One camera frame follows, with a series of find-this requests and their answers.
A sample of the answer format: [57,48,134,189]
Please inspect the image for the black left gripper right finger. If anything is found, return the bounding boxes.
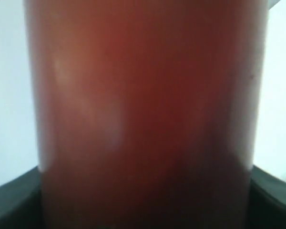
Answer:
[249,166,286,229]

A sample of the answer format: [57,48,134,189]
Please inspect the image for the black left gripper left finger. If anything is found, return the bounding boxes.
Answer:
[0,167,44,229]

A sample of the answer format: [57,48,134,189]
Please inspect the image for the red ketchup squeeze bottle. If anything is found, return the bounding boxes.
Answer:
[24,0,268,229]

